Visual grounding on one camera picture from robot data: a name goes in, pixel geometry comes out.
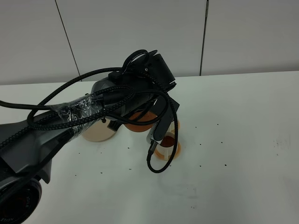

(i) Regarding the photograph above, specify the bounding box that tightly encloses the brown clay teapot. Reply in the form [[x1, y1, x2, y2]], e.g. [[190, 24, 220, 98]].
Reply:
[[123, 110, 159, 133]]

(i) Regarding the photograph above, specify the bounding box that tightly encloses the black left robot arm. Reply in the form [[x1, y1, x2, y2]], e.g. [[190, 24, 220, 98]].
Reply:
[[0, 49, 179, 224]]

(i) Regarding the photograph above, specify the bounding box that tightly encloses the far white teacup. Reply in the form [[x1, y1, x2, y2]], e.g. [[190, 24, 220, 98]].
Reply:
[[166, 121, 175, 138]]

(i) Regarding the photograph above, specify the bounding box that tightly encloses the beige round teapot saucer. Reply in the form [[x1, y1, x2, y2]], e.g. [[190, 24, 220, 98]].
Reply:
[[81, 120, 116, 142]]

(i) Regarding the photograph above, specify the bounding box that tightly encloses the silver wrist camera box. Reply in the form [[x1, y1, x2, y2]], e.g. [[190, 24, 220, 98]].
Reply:
[[147, 97, 174, 144]]

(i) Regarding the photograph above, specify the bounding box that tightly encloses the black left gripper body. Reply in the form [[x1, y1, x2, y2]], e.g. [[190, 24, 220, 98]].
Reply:
[[112, 99, 158, 127]]

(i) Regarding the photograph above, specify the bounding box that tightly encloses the near white teacup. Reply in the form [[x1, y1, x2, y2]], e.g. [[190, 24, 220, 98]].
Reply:
[[160, 136, 175, 147]]

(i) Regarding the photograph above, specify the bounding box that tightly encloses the white teacup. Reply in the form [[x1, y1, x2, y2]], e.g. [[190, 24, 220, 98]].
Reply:
[[160, 136, 175, 147], [166, 121, 175, 138]]

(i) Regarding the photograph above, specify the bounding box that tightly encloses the black braided camera cable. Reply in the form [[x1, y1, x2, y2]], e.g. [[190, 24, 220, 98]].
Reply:
[[0, 65, 180, 175]]

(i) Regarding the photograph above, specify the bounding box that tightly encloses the near orange cup coaster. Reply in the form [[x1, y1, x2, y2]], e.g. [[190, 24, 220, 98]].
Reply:
[[154, 142, 181, 161]]

